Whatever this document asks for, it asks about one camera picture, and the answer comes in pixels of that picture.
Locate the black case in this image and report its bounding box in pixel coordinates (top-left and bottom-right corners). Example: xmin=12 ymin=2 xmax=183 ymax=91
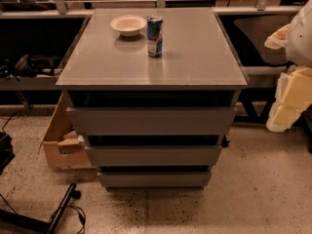
xmin=0 ymin=132 xmax=15 ymax=174

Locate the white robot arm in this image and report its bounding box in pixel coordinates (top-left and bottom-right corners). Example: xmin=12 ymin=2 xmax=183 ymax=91
xmin=264 ymin=0 xmax=312 ymax=132

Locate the grey drawer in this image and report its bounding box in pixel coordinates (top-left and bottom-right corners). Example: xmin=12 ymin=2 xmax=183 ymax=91
xmin=86 ymin=145 xmax=221 ymax=167
xmin=66 ymin=107 xmax=235 ymax=136
xmin=98 ymin=172 xmax=212 ymax=187

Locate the white bowl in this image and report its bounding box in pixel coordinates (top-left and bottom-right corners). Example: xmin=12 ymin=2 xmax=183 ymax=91
xmin=110 ymin=15 xmax=146 ymax=37

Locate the black stand leg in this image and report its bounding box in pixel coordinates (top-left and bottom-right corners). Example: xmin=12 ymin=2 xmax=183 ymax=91
xmin=0 ymin=183 xmax=81 ymax=234

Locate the grey top drawer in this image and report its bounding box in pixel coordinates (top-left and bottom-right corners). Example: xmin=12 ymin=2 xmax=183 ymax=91
xmin=66 ymin=107 xmax=235 ymax=136

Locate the grey bottom drawer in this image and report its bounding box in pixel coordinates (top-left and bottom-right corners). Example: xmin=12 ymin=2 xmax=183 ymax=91
xmin=98 ymin=172 xmax=212 ymax=187

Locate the metal shelf rail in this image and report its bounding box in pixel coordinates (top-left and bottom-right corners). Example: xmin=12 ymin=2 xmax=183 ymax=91
xmin=0 ymin=71 xmax=60 ymax=91

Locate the blue silver drink can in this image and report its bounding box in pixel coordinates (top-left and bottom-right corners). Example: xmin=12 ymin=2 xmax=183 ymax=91
xmin=147 ymin=15 xmax=163 ymax=57

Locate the black cable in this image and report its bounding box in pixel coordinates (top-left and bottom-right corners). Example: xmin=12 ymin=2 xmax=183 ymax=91
xmin=48 ymin=205 xmax=87 ymax=234

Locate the grey drawer cabinet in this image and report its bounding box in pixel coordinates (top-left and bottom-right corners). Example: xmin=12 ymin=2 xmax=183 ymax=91
xmin=57 ymin=8 xmax=248 ymax=176

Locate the cardboard box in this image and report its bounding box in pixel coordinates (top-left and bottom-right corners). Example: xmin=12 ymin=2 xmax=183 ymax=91
xmin=42 ymin=97 xmax=92 ymax=169

